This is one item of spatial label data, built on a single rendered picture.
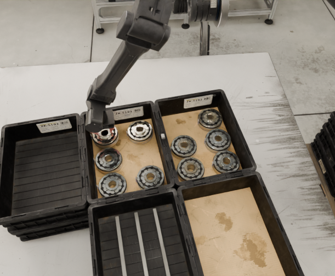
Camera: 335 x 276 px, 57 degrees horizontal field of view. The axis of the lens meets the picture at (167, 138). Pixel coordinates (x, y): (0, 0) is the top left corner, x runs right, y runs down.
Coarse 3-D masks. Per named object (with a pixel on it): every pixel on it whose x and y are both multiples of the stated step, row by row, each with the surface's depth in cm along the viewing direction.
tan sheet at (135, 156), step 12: (120, 132) 130; (120, 144) 127; (132, 144) 127; (144, 144) 127; (156, 144) 127; (132, 156) 124; (144, 156) 124; (156, 156) 124; (96, 168) 121; (132, 168) 121; (96, 180) 118; (132, 180) 118
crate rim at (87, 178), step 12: (108, 108) 125; (120, 108) 125; (156, 120) 121; (84, 132) 118; (84, 144) 115; (84, 156) 112; (84, 168) 109; (168, 168) 111; (132, 192) 104; (144, 192) 104
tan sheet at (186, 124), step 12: (216, 108) 138; (168, 120) 134; (180, 120) 134; (192, 120) 134; (168, 132) 130; (180, 132) 130; (192, 132) 130; (204, 132) 130; (204, 144) 127; (204, 156) 124; (240, 168) 121
